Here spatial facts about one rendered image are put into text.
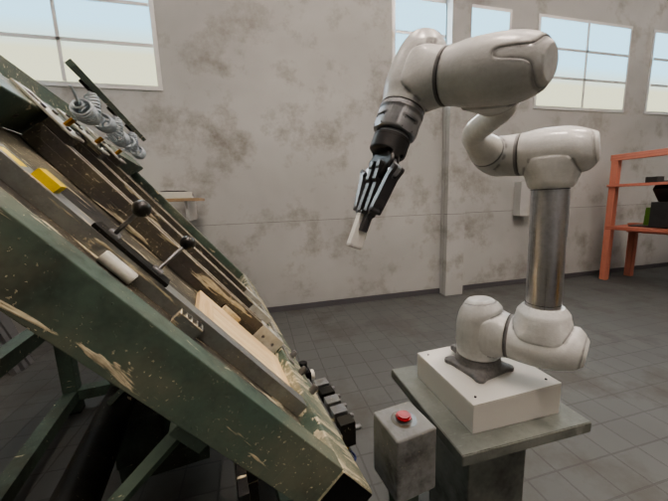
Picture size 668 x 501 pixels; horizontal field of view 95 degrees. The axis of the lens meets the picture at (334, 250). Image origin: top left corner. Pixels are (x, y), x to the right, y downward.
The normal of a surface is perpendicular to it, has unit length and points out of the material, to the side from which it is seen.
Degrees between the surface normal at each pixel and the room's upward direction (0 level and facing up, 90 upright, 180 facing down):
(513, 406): 90
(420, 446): 90
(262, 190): 90
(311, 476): 90
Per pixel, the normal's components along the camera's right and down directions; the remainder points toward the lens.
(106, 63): 0.25, 0.14
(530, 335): -0.74, 0.07
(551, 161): -0.65, 0.26
